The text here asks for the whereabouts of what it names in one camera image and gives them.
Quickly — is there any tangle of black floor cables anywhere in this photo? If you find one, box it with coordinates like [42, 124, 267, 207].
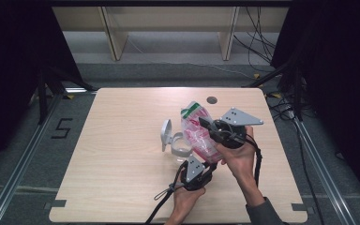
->
[264, 89, 298, 124]

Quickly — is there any person's right hand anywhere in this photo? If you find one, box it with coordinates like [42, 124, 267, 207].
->
[215, 125, 259, 189]

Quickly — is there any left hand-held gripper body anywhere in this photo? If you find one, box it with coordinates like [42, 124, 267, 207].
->
[180, 155, 216, 192]

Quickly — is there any person's left hand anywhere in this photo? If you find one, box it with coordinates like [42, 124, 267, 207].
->
[172, 187, 207, 220]

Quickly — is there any bundle of black hanging cables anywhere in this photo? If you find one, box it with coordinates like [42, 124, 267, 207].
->
[232, 6, 278, 65]

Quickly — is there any black curtain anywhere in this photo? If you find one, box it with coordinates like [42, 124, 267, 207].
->
[270, 0, 360, 209]
[0, 0, 87, 177]

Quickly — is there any clear jar with white lid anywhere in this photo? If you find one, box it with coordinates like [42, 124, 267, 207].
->
[160, 118, 198, 165]

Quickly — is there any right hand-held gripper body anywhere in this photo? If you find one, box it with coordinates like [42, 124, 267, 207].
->
[208, 107, 264, 150]

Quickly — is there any pink and white plastic bag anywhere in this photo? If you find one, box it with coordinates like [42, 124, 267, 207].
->
[180, 100, 224, 164]

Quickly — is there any right gripper black strap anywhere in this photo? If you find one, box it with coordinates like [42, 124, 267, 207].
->
[245, 134, 263, 188]

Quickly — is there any long metal floor rail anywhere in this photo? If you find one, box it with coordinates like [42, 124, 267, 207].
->
[293, 117, 359, 225]
[0, 93, 64, 225]

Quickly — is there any black metal stand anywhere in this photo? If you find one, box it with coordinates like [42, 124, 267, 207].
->
[37, 67, 96, 126]
[243, 59, 305, 122]

